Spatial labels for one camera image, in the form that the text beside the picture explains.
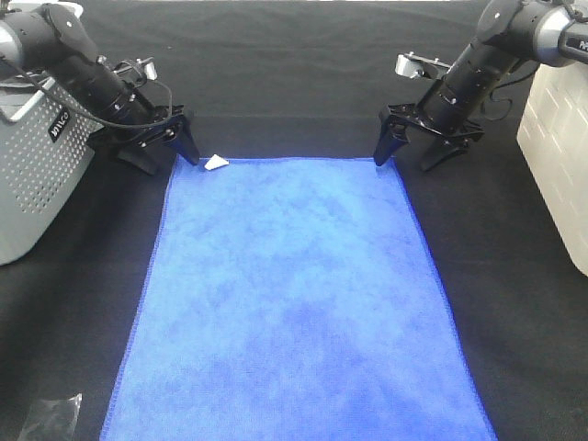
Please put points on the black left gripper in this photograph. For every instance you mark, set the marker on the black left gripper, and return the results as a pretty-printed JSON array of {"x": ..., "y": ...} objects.
[{"x": 129, "y": 145}]

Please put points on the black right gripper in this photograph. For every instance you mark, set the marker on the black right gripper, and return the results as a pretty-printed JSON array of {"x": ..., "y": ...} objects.
[{"x": 449, "y": 123}]

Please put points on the blue microfibre towel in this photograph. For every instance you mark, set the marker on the blue microfibre towel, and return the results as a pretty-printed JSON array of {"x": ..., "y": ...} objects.
[{"x": 292, "y": 299}]

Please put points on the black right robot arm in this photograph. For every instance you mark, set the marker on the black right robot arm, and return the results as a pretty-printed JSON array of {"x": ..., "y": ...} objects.
[{"x": 508, "y": 34}]

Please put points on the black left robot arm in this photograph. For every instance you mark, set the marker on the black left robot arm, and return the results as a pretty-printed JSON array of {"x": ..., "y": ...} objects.
[{"x": 50, "y": 38}]

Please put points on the grey perforated laundry basket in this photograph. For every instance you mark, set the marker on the grey perforated laundry basket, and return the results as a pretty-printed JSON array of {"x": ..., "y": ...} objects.
[{"x": 43, "y": 157}]

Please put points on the black table cloth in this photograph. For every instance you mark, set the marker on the black table cloth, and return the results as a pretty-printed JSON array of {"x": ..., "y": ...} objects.
[{"x": 271, "y": 79}]

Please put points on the white plastic storage bin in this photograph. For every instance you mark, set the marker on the white plastic storage bin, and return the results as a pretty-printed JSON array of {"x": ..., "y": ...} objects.
[{"x": 552, "y": 136}]

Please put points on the clear tape strip left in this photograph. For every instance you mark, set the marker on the clear tape strip left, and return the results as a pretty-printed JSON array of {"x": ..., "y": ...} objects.
[{"x": 51, "y": 419}]

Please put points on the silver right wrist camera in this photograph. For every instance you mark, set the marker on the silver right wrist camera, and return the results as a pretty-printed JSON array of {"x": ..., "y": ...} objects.
[{"x": 412, "y": 66}]

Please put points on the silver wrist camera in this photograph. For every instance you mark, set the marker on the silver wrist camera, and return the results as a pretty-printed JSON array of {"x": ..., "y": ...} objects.
[
  {"x": 412, "y": 66},
  {"x": 144, "y": 68}
]

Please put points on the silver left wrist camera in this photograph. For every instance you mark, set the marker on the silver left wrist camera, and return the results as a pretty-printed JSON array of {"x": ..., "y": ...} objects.
[{"x": 144, "y": 68}]

